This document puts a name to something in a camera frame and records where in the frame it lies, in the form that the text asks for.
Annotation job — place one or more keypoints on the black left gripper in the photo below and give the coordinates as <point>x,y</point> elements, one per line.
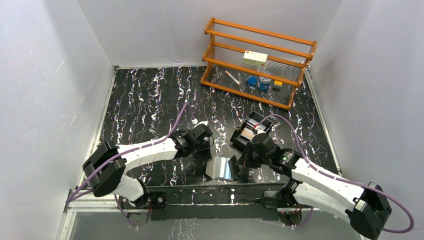
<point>205,148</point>

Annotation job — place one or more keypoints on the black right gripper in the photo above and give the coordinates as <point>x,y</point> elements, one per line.
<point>245,159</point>

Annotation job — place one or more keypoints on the stack of credit cards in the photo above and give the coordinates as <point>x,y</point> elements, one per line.
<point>247,130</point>

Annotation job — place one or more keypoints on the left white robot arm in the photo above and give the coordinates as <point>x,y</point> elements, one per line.
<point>106,168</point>

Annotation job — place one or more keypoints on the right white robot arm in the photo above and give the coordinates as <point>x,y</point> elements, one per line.
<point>364,208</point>

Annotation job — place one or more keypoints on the black plastic card box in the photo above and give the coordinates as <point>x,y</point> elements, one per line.
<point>236,139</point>

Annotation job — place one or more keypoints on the blue white round can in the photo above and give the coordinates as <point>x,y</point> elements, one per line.
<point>264,83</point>

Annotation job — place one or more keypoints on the yellow black small block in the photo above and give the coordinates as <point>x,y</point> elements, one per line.
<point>277,85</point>

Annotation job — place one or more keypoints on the blue small cube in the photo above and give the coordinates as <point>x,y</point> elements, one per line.
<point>252,81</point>

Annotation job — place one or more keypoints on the red white pen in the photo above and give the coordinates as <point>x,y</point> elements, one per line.
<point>233,78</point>

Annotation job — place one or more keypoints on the orange wooden shelf rack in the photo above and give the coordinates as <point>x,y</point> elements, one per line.
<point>288,59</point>

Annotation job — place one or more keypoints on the white green carton box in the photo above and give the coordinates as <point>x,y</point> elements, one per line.
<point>254,58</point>

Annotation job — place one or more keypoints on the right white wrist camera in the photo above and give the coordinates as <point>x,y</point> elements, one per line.
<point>257,130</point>

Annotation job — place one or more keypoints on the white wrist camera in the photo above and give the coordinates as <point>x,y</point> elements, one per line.
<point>195,122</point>
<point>257,130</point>

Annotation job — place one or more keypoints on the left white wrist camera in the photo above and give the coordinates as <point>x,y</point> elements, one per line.
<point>195,122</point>

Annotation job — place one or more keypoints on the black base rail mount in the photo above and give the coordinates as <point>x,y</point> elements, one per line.
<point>231,201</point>

